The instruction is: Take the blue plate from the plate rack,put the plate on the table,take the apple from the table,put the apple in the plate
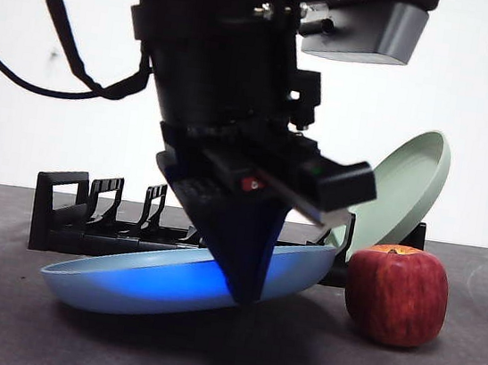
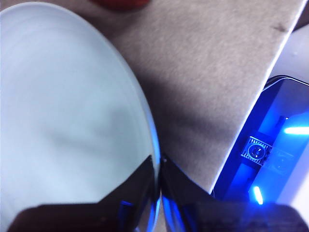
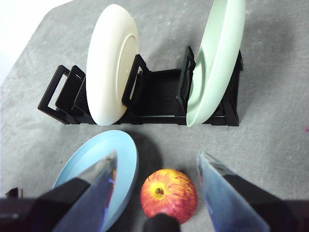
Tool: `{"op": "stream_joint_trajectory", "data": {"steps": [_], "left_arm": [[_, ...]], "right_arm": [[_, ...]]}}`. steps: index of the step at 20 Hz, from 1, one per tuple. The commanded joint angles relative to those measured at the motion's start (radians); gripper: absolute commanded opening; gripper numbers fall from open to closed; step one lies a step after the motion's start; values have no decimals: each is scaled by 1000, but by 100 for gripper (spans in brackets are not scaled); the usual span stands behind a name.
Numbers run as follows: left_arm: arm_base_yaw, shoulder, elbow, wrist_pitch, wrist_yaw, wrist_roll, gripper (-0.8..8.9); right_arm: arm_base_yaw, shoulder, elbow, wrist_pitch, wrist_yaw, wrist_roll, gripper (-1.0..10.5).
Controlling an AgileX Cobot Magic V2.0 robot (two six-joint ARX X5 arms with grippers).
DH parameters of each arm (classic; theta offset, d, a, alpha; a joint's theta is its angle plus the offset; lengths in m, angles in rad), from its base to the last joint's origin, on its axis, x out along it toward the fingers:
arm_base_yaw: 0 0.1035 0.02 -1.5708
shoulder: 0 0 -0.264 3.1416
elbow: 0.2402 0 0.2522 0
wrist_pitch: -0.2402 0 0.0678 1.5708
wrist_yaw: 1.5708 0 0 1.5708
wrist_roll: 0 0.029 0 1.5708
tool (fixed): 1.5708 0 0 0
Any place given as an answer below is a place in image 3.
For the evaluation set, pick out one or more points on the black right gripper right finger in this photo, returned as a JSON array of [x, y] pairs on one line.
[[236, 205]]

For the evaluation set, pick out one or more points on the green plate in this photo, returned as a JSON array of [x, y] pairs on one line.
[[217, 72]]

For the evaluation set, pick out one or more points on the red apple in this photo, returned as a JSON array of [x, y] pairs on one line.
[[169, 195]]

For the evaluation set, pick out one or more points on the blue plate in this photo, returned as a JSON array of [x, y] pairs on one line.
[[96, 147]]

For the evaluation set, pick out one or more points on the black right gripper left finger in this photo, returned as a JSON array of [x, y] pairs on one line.
[[82, 205]]

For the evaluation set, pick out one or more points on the black plate rack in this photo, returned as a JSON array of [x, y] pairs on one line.
[[164, 96]]

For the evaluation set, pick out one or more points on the cream plate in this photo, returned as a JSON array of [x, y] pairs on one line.
[[106, 60]]

